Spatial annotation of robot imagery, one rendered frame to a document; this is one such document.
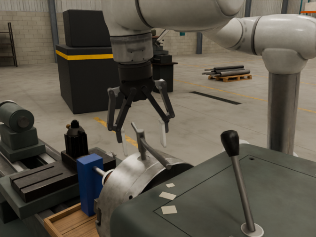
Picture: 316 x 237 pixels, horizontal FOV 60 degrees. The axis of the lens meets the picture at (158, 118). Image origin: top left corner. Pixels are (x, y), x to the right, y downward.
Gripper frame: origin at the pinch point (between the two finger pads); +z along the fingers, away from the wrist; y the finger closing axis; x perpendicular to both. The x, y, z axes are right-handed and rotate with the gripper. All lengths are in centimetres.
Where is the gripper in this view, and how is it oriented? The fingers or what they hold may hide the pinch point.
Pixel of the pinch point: (143, 141)
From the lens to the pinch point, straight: 69.2
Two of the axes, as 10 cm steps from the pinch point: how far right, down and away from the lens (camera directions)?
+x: -3.0, -3.4, 8.9
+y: 9.5, -1.9, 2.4
